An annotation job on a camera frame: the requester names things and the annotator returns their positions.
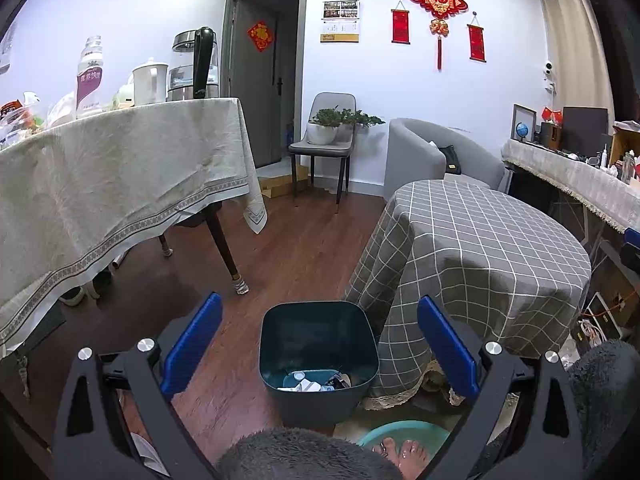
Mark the person's leg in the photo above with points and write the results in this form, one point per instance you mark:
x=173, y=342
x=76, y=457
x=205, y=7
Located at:
x=300, y=455
x=610, y=400

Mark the round table, grey checked cloth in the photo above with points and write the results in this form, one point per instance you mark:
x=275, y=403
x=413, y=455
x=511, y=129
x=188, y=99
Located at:
x=475, y=260

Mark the white printed carton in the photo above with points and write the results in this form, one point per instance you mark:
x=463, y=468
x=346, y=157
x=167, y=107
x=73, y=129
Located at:
x=300, y=386

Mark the wall calendar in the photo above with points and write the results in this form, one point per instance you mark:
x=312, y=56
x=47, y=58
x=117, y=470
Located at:
x=341, y=20

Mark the brown wooden box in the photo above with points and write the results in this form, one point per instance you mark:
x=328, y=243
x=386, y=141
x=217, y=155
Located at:
x=551, y=135

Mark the heap of plastic bags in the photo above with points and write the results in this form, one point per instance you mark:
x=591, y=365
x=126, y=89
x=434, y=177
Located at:
x=30, y=120

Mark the white security camera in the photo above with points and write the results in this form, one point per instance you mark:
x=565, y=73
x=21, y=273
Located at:
x=550, y=71

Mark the white squeeze bottle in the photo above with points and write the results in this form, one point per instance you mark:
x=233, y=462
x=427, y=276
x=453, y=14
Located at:
x=604, y=157

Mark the dark wooden table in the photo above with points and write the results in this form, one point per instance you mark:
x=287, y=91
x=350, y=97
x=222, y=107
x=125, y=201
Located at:
x=225, y=245

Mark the person's left foot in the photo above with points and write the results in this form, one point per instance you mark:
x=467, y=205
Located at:
x=386, y=449

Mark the beige curtain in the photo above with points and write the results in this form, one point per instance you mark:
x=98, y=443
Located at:
x=580, y=45

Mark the glass electric kettle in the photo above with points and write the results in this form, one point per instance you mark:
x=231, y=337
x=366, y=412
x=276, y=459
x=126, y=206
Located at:
x=192, y=60

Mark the person's foot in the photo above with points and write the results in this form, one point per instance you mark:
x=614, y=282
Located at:
x=386, y=449
x=412, y=457

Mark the beige lace desk cloth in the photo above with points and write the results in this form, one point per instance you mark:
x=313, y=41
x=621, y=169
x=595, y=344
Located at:
x=570, y=175

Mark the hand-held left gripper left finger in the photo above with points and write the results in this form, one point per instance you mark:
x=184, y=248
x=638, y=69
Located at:
x=192, y=345

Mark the red hanging scroll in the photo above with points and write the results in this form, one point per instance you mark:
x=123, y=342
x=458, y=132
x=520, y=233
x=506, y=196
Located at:
x=477, y=42
x=401, y=25

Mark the white lidded mug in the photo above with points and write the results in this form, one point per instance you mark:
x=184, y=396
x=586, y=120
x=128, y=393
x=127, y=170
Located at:
x=150, y=82

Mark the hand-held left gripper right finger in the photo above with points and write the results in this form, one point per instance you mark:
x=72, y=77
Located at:
x=447, y=345

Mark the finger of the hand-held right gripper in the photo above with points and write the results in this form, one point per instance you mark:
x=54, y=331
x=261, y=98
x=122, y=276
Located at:
x=632, y=257
x=634, y=232

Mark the black handbag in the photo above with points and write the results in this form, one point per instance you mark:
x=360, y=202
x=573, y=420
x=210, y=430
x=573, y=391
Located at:
x=450, y=160

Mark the person's right foot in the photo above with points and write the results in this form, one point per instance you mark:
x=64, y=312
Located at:
x=412, y=457

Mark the potted green plant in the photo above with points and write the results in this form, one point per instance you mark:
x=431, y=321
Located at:
x=322, y=132
x=367, y=120

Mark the grey door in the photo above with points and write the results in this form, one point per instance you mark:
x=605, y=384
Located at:
x=265, y=100

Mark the person's left leg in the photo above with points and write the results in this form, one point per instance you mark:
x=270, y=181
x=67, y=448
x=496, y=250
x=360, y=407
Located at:
x=300, y=455

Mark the black monitor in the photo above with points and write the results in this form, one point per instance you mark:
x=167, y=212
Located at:
x=585, y=130

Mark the person's right leg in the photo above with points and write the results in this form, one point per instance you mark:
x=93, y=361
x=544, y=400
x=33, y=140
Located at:
x=610, y=400

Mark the small red flags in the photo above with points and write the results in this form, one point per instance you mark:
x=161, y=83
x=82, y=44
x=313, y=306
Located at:
x=552, y=115

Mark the small blue globe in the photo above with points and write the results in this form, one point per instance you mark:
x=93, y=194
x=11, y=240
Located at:
x=523, y=130

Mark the flat cardboard box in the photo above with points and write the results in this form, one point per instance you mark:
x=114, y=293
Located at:
x=280, y=185

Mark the beige tablecloth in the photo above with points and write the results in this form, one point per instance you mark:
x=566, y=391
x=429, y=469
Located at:
x=125, y=170

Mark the black printed packet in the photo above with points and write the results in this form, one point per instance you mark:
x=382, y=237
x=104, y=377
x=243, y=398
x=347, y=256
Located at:
x=343, y=381

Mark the dark teal waste bin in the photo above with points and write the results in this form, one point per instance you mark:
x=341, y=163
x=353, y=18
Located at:
x=320, y=330

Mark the green wash basin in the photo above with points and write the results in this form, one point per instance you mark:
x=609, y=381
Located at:
x=380, y=432

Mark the grey armchair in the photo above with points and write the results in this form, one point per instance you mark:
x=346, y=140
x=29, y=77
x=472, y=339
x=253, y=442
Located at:
x=415, y=150

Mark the plastic bottle purple label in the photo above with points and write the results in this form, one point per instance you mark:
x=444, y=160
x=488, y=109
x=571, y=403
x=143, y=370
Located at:
x=90, y=85

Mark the bunch of keys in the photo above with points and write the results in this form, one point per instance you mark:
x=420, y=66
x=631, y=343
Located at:
x=22, y=377

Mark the grey dining chair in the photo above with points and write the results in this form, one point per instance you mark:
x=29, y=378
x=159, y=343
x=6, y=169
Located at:
x=332, y=102

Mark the red diamond door sticker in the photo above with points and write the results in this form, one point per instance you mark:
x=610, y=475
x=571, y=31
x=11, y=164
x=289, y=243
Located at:
x=260, y=36

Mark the white slipper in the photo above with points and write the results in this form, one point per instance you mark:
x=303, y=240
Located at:
x=72, y=296

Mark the grey picture frame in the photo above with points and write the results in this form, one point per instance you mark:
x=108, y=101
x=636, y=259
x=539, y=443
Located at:
x=531, y=112

